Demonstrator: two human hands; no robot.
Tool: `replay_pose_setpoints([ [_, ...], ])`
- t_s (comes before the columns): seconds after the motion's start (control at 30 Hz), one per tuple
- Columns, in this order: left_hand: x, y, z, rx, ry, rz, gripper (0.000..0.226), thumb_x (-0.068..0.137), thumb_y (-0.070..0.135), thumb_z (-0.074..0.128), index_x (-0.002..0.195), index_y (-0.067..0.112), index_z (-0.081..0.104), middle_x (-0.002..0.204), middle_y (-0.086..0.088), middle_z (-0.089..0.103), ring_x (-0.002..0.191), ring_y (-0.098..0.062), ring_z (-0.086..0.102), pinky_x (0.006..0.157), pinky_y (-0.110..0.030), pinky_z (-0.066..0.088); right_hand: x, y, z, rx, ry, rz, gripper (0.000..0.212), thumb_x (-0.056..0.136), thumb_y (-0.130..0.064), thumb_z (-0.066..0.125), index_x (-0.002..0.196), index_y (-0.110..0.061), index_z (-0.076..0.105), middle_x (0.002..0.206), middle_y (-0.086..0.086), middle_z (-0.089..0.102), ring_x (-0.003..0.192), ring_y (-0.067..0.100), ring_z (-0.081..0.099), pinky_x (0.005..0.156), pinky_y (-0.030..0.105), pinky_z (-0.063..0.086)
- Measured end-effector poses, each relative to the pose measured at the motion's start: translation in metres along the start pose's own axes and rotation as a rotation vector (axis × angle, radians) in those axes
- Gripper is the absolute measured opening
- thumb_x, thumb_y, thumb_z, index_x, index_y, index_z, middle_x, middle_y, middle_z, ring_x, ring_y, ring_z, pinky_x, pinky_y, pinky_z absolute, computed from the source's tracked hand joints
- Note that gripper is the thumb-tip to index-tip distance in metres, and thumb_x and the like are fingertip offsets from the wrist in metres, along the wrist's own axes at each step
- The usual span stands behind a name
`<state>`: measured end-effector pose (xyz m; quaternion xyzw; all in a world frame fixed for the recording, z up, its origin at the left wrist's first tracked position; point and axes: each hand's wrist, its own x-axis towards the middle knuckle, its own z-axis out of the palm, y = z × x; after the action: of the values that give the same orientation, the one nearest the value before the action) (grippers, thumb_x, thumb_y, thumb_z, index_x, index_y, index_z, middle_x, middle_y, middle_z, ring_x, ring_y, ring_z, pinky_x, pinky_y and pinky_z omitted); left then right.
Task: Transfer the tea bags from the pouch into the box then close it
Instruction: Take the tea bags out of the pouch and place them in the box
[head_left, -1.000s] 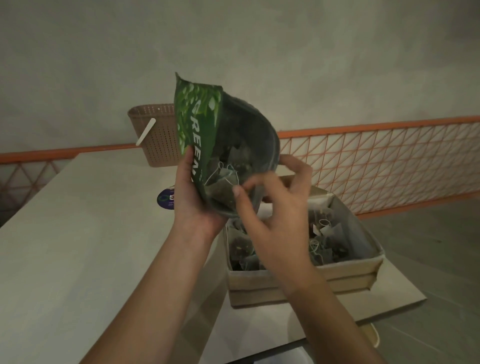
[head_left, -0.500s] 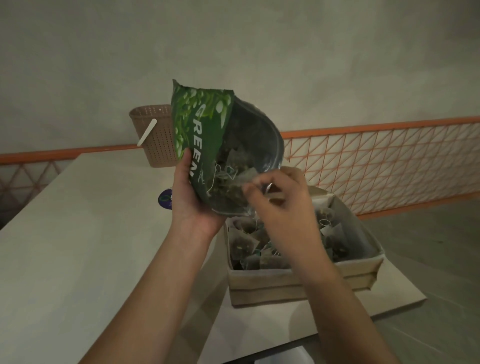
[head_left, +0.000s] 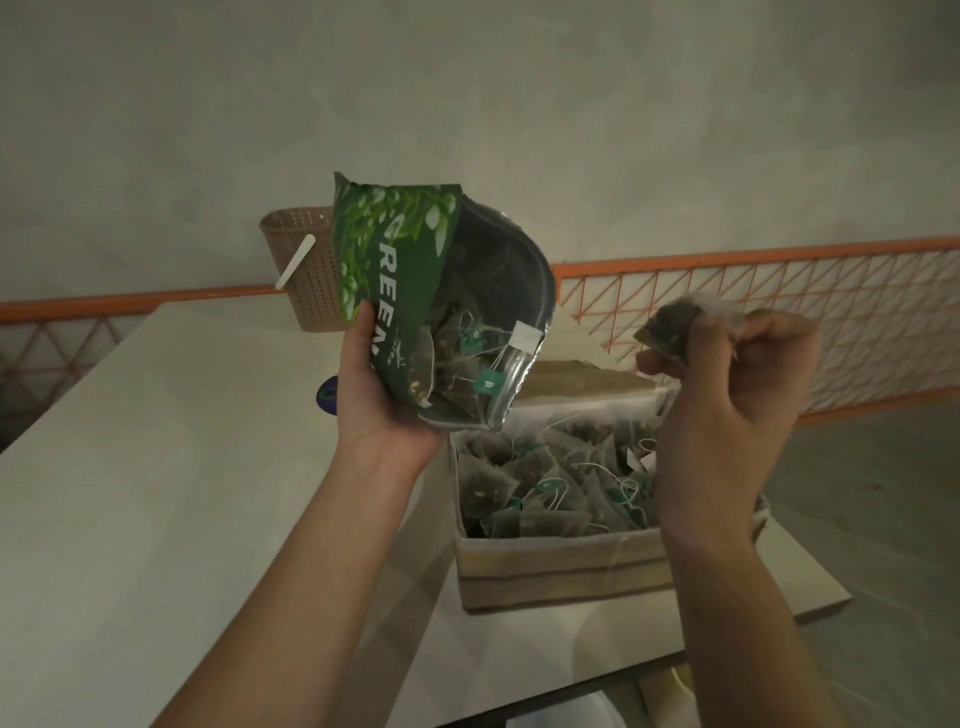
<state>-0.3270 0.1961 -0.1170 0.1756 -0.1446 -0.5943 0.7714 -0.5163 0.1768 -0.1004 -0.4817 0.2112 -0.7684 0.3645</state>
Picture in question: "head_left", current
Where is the orange metal mesh fence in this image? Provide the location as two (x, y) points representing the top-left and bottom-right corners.
(0, 236), (960, 425)

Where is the person's right forearm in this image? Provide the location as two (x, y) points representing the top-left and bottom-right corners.
(663, 524), (853, 728)

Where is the green tea bag with tag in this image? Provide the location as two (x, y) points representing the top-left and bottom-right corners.
(633, 294), (748, 369)

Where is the person's left hand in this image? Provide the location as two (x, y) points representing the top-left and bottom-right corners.
(333, 299), (451, 481)

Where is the beige fabric storage box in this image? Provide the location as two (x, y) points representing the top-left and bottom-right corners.
(448, 359), (770, 616)

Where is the person's left forearm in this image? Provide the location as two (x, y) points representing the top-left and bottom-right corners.
(153, 442), (421, 728)

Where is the green tea pouch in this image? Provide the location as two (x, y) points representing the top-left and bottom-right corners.
(332, 172), (558, 434)

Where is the person's right hand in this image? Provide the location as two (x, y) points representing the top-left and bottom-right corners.
(635, 307), (823, 556)

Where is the pile of green tea bags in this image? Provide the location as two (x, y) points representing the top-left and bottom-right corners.
(457, 416), (665, 540)
(412, 254), (545, 421)

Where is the brown perforated plastic basket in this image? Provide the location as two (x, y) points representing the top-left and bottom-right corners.
(258, 206), (346, 334)

